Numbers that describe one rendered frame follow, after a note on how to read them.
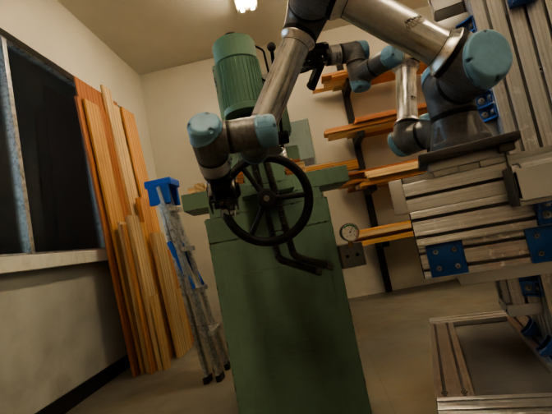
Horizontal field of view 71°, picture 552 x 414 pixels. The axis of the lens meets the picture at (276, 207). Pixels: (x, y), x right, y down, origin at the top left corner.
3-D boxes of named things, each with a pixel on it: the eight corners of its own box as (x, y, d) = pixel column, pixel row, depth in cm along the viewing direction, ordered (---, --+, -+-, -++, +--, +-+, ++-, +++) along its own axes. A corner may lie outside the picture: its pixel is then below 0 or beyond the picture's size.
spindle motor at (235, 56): (223, 112, 146) (209, 35, 149) (227, 126, 164) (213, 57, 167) (269, 104, 147) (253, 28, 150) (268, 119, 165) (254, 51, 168)
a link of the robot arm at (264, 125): (273, 122, 95) (228, 130, 94) (273, 107, 83) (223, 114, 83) (278, 154, 94) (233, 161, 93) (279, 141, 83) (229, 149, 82)
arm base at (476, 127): (488, 147, 106) (480, 112, 107) (499, 136, 92) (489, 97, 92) (430, 160, 111) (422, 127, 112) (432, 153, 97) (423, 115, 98)
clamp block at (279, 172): (244, 187, 127) (239, 161, 127) (246, 193, 140) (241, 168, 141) (288, 179, 128) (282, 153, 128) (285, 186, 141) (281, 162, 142)
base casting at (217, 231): (207, 245, 134) (203, 219, 135) (223, 245, 191) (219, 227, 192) (333, 220, 136) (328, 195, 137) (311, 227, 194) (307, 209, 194)
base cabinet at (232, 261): (245, 457, 127) (206, 245, 133) (249, 391, 185) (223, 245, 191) (376, 427, 130) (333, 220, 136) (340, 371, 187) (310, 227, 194)
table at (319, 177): (177, 209, 125) (173, 191, 126) (192, 216, 155) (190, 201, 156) (357, 175, 129) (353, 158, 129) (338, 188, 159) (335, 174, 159)
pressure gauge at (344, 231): (344, 248, 129) (338, 224, 130) (342, 248, 133) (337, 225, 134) (362, 245, 129) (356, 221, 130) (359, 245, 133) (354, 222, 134)
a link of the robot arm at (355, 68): (370, 80, 139) (363, 52, 140) (347, 94, 148) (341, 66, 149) (383, 82, 144) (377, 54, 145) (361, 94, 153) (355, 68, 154)
